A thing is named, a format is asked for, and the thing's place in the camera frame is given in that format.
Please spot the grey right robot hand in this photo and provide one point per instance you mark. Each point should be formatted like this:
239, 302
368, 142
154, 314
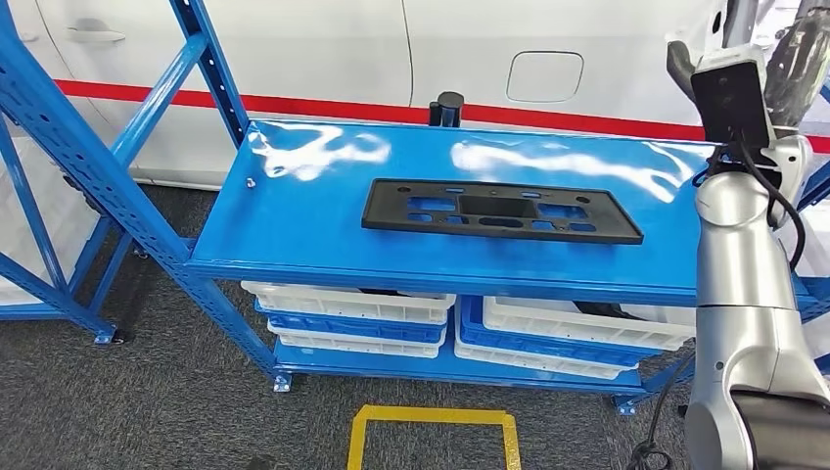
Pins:
801, 71

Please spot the black plastic bracket panel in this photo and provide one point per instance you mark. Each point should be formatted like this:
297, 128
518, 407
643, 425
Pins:
389, 214

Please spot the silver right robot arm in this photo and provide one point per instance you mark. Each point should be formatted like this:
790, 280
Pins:
746, 324

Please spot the yellow floor tape square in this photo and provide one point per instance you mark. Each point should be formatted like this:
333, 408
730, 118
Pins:
428, 414

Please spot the white car with red stripe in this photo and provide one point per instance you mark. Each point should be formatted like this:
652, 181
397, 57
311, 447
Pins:
292, 52

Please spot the black curved bracket part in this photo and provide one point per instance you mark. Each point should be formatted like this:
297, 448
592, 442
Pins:
389, 292
603, 310

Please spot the black cylindrical post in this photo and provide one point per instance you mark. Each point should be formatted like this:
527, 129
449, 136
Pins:
449, 109

